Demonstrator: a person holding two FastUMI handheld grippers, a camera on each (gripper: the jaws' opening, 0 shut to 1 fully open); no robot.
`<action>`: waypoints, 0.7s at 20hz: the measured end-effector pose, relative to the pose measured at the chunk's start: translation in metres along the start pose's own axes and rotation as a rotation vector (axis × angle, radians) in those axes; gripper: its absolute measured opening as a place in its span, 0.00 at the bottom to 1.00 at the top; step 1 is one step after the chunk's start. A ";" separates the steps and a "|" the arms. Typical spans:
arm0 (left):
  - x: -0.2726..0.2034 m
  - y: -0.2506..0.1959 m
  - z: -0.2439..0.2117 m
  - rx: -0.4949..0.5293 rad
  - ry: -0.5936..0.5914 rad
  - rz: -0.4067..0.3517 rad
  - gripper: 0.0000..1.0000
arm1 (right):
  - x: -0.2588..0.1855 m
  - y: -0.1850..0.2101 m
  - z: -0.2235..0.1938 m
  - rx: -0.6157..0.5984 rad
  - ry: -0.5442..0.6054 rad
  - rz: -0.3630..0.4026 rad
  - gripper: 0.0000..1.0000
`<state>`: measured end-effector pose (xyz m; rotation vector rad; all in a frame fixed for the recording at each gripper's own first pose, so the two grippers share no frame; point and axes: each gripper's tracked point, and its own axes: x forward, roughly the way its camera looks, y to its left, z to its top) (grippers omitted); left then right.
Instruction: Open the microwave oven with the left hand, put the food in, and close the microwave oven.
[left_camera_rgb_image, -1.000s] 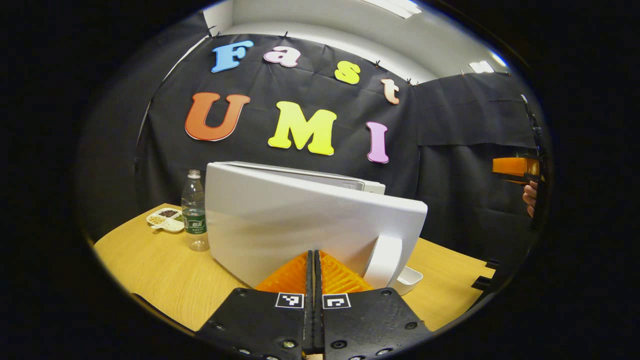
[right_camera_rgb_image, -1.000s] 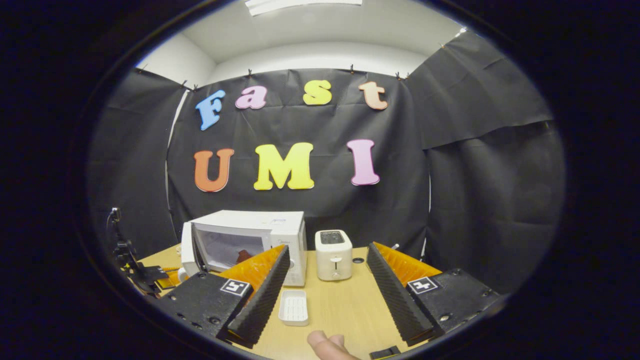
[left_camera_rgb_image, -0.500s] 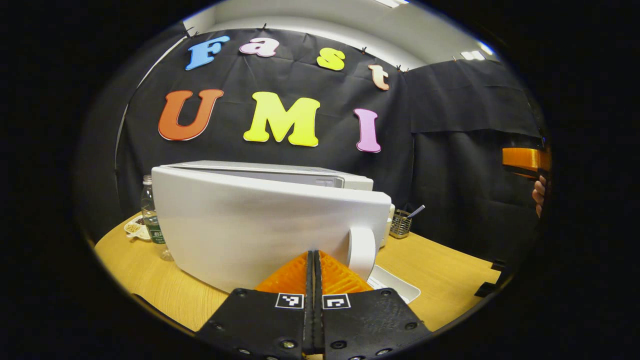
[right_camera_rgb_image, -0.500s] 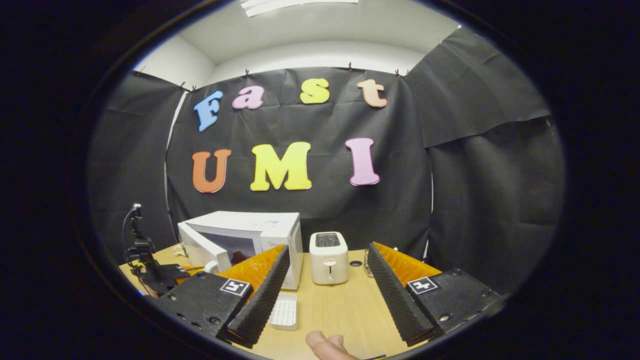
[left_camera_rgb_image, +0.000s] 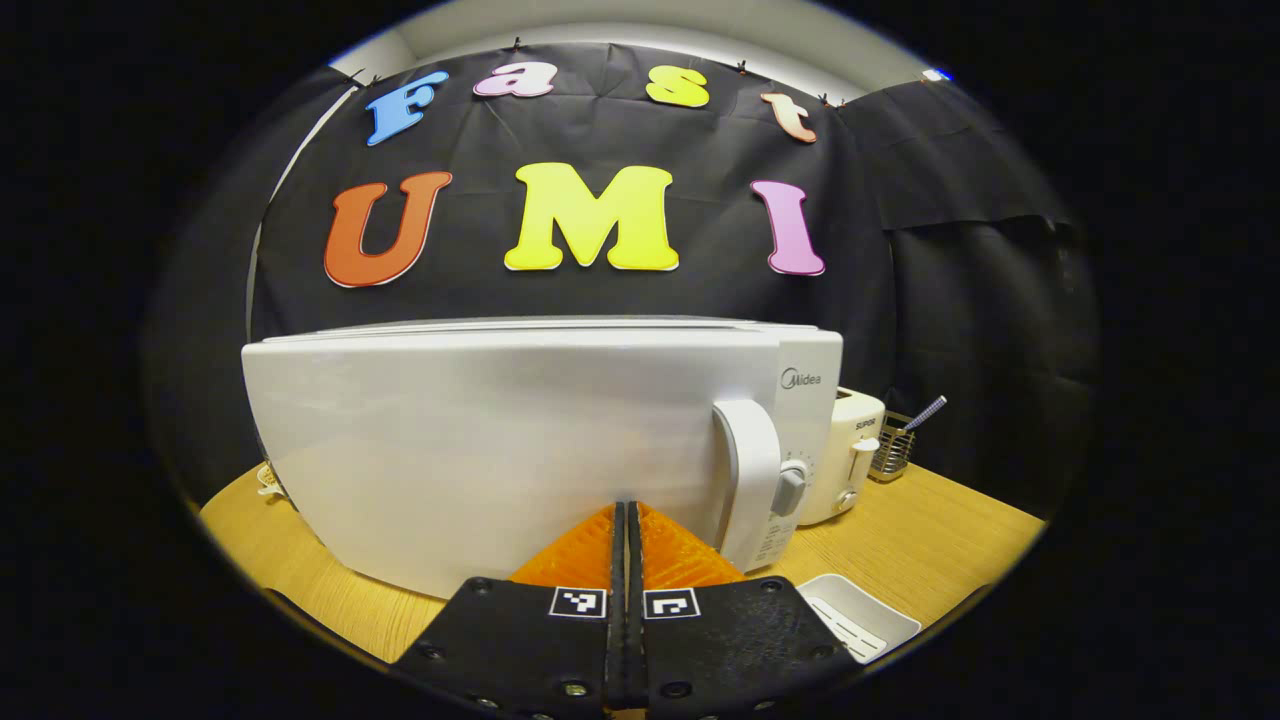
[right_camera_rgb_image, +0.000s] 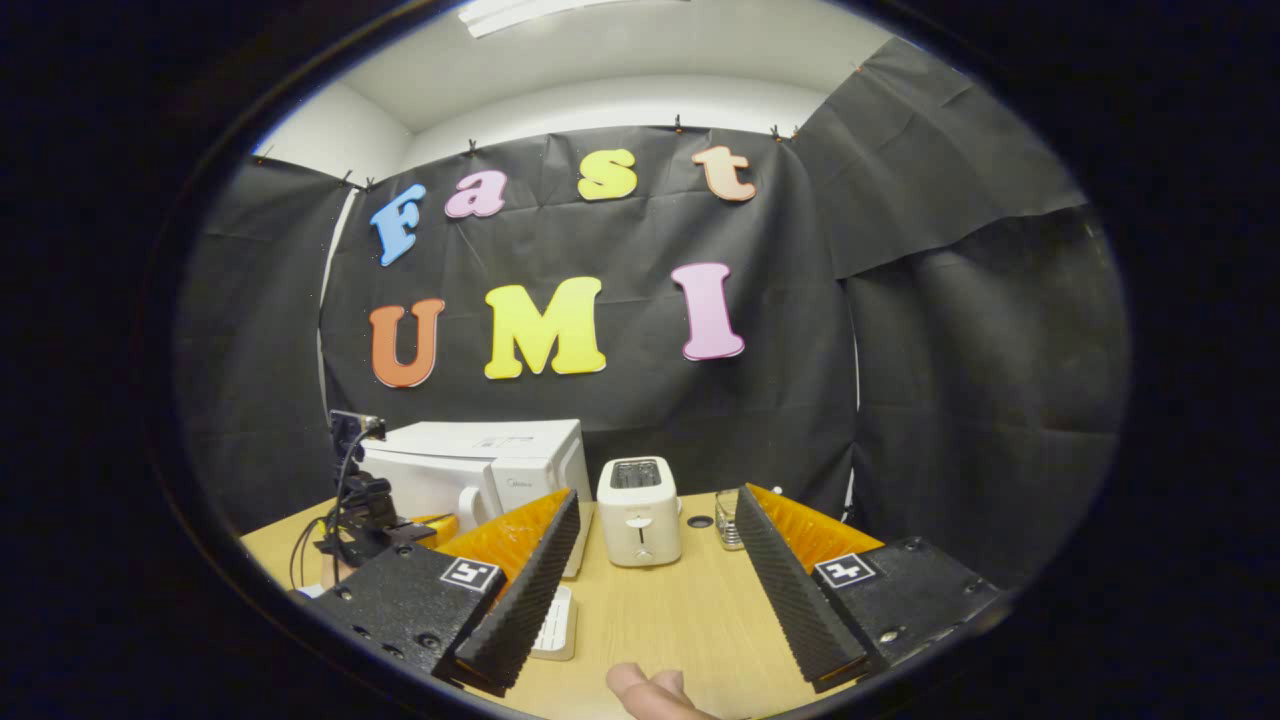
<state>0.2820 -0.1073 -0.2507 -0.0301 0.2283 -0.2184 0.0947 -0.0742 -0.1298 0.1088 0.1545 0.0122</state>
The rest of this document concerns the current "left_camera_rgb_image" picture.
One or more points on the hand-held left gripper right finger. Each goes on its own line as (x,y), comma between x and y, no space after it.
(730,640)

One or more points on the white toaster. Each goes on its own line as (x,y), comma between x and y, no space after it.
(835,470)

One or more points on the white ribbed tray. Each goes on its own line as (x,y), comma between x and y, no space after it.
(860,615)

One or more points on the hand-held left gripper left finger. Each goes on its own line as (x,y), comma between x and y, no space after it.
(540,640)

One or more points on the white microwave oven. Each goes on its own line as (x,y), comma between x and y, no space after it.
(480,450)

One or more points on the ceiling light panel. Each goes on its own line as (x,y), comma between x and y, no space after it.
(935,75)

